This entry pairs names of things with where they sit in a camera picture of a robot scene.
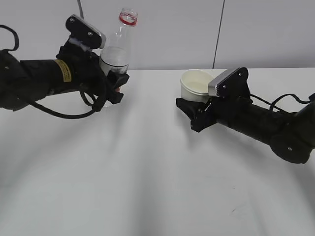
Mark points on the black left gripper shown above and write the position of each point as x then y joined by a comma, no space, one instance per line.
95,88

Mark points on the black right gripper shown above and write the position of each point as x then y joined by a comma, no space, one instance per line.
224,108

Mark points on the white paper cup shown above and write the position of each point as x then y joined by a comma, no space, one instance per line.
194,85

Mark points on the clear plastic water bottle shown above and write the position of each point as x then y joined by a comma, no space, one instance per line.
115,56

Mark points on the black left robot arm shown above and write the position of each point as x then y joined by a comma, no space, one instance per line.
25,82

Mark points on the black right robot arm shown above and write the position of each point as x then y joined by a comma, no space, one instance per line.
291,136

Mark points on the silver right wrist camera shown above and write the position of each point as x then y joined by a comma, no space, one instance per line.
219,82

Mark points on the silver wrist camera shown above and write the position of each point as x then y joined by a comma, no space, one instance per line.
219,82
85,33

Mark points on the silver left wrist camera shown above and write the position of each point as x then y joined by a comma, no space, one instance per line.
85,33

